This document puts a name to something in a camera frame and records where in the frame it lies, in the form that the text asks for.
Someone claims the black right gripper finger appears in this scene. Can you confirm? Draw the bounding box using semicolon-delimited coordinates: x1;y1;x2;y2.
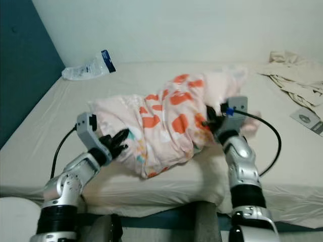
202;105;221;126

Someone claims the pink pillow with orange print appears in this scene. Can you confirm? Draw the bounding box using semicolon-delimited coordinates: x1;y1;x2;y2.
88;66;263;179

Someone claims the bed with white sheet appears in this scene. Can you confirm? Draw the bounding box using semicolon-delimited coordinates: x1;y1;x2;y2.
0;60;323;228

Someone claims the clear plastic bag blue end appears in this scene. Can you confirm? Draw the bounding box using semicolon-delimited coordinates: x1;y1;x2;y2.
62;49;116;81

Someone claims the grey left robot leg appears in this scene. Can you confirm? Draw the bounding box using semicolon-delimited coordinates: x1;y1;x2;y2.
85;214;123;242

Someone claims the grey robot leg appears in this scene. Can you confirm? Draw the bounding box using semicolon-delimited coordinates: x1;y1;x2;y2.
191;201;223;242
85;214;123;242

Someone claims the grey printed card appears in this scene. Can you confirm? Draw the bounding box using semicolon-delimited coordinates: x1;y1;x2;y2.
290;107;323;137

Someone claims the crumpled beige cloth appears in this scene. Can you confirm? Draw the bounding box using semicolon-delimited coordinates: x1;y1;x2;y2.
256;50;323;120

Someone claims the grey right robot leg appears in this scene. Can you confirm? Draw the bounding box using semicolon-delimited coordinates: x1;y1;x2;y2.
191;201;223;242

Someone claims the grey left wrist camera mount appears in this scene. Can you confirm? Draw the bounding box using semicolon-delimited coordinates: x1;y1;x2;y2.
76;112;107;166

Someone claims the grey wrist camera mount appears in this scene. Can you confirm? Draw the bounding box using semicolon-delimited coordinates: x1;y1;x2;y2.
76;112;107;166
219;96;249;135

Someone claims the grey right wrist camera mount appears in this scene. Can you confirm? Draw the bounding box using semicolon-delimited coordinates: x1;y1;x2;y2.
219;96;249;135

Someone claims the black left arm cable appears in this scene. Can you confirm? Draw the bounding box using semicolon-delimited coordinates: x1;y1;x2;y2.
51;126;79;180

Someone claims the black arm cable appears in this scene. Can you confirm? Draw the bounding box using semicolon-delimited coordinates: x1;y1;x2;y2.
220;102;282;177
51;126;79;180

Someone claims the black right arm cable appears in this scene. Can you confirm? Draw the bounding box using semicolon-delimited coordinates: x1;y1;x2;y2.
220;102;282;177

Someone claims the dark blue bed frame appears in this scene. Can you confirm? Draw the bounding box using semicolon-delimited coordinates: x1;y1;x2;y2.
33;202;323;233

